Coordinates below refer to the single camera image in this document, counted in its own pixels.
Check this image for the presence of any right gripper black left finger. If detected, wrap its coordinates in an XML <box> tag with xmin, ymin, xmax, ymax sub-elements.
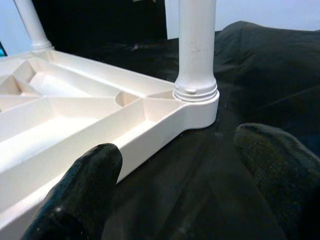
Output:
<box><xmin>22</xmin><ymin>143</ymin><xmax>124</xmax><ymax>240</ymax></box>

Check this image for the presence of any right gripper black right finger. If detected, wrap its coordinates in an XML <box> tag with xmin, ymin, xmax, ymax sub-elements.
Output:
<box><xmin>233</xmin><ymin>123</ymin><xmax>320</xmax><ymax>240</ymax></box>

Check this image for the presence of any white plastic table top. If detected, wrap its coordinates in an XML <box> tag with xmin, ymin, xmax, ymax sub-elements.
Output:
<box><xmin>0</xmin><ymin>48</ymin><xmax>221</xmax><ymax>227</ymax></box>

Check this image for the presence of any white plastic table leg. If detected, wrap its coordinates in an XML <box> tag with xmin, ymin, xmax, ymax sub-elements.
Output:
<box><xmin>13</xmin><ymin>0</ymin><xmax>55</xmax><ymax>52</ymax></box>
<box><xmin>172</xmin><ymin>0</ymin><xmax>218</xmax><ymax>102</ymax></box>

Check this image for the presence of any black plastic table cover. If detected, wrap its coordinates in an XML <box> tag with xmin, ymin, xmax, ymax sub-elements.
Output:
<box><xmin>52</xmin><ymin>21</ymin><xmax>320</xmax><ymax>240</ymax></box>

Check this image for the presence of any black door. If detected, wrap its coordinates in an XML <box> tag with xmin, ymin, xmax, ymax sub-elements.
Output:
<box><xmin>32</xmin><ymin>0</ymin><xmax>168</xmax><ymax>46</ymax></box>

